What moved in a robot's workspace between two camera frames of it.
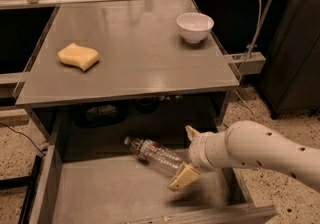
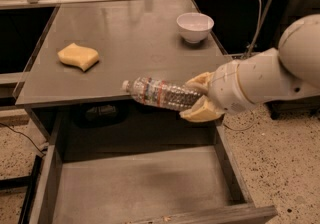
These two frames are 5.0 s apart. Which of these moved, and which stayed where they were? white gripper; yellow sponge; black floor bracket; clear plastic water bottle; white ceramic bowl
Moved: clear plastic water bottle; white gripper
Stayed: black floor bracket; yellow sponge; white ceramic bowl
